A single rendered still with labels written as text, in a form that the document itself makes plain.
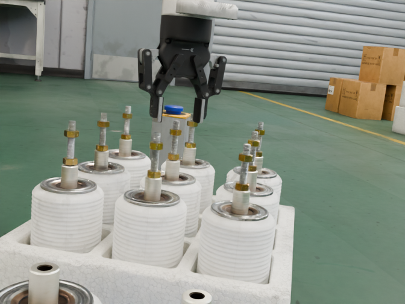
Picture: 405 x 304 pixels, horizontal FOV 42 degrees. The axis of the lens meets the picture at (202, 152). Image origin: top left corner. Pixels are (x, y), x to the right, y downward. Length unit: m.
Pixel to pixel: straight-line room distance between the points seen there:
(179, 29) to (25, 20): 5.18
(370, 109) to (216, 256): 4.00
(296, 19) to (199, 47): 5.65
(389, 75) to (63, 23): 3.31
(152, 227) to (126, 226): 0.03
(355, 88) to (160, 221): 4.00
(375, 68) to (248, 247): 4.07
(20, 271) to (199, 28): 0.40
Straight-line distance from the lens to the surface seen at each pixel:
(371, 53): 4.75
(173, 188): 0.78
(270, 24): 6.30
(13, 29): 5.91
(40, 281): 0.42
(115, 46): 5.92
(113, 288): 0.68
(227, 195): 0.77
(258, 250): 0.67
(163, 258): 0.69
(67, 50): 5.90
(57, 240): 0.72
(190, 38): 0.76
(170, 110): 1.08
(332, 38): 6.65
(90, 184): 0.75
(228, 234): 0.65
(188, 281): 0.65
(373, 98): 4.62
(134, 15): 5.95
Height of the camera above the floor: 0.45
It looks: 11 degrees down
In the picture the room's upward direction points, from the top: 6 degrees clockwise
